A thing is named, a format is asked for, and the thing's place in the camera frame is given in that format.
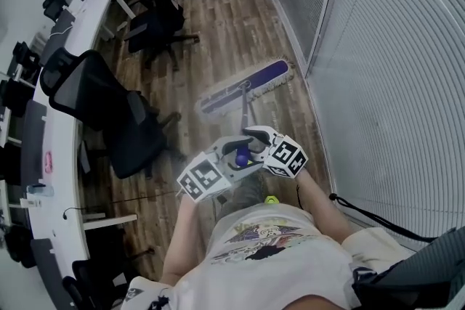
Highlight purple mop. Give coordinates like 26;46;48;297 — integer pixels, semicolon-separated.
194;54;297;168

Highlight clear water bottle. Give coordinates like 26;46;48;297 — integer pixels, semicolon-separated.
27;184;54;197

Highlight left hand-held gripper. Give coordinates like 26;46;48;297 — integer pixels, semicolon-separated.
177;136;265;203

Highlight black mesh office chair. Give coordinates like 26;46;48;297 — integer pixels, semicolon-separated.
39;49;182;179

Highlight grey trousers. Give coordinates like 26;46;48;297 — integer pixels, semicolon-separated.
217;174;270;219

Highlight white printed t-shirt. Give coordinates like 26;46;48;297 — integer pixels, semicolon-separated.
121;203;415;310

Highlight long black cable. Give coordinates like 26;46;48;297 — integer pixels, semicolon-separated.
62;192;219;221

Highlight white curved desk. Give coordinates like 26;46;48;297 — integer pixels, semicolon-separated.
0;0;146;310

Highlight person's left forearm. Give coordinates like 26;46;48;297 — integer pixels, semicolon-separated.
159;194;204;286

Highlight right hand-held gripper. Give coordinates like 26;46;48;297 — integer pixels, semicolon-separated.
242;125;309;179

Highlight black strap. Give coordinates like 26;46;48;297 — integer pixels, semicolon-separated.
328;192;437;243

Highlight person's right forearm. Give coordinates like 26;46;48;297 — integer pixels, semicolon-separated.
296;168;355;244

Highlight black bag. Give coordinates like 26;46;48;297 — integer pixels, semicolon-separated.
352;227;465;310

